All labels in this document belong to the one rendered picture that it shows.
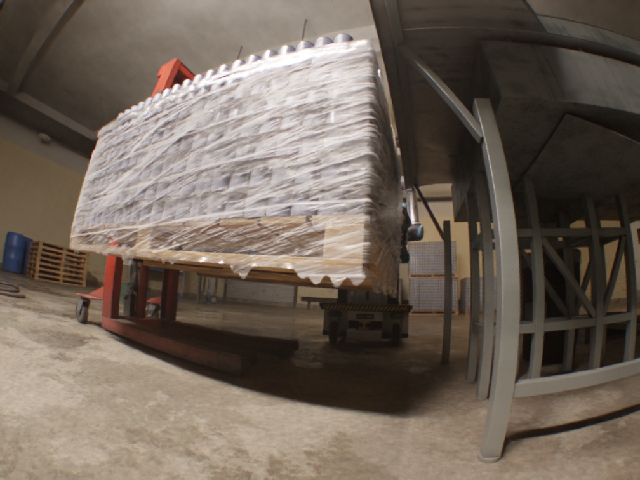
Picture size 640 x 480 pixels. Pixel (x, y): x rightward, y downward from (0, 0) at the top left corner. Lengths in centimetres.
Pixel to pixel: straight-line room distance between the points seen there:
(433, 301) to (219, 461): 769
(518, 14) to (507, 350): 85
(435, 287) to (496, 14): 758
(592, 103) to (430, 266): 750
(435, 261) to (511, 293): 756
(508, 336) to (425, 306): 748
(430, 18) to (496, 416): 96
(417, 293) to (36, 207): 1116
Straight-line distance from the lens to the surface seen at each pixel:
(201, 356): 125
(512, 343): 59
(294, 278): 117
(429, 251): 815
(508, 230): 60
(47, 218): 949
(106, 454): 63
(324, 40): 102
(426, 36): 92
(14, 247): 794
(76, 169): 1001
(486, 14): 91
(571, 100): 85
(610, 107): 94
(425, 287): 804
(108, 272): 191
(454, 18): 89
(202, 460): 62
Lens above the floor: 34
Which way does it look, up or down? 12 degrees up
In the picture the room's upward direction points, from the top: 3 degrees clockwise
